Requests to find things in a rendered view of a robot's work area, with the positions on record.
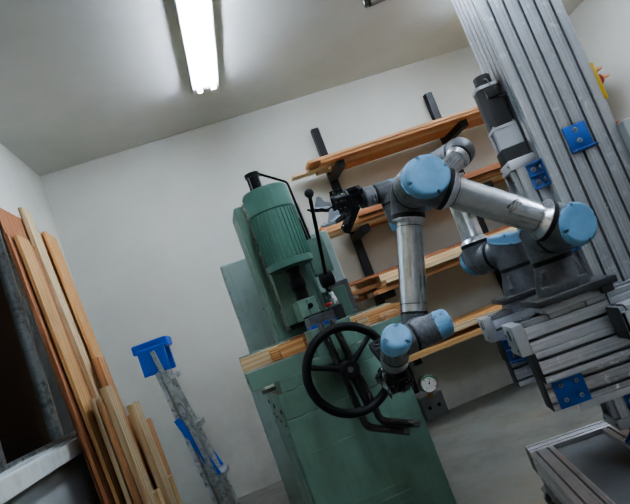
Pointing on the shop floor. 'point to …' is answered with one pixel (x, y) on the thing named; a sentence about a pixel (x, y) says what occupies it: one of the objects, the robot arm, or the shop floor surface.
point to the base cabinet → (365, 457)
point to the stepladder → (151, 360)
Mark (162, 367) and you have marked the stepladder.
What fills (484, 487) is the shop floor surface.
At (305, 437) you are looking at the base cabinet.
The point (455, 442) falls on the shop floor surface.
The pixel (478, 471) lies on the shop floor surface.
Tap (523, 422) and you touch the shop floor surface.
